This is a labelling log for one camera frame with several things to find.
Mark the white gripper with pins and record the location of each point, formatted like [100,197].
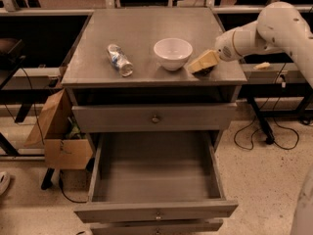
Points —
[224,47]

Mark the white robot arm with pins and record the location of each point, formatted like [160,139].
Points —
[279,28]

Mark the grey top drawer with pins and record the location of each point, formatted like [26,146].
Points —
[135,118]

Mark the grey drawer cabinet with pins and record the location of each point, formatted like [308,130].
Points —
[91,80]

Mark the open grey middle drawer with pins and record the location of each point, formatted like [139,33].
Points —
[155,176]

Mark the grey bottom drawer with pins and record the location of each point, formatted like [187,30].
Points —
[166,227]

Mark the white ceramic bowl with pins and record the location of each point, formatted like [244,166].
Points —
[173,53]

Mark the yellow foam scrap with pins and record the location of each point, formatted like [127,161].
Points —
[262,66]

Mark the clear plastic water bottle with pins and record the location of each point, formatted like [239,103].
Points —
[119,60]

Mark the black table leg right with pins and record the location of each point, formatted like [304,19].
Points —
[265,127]

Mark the open cardboard box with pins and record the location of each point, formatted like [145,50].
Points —
[51,132]

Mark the dark desk left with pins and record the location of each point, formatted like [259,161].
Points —
[10,61]

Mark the white round object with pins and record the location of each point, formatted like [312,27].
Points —
[4,181]

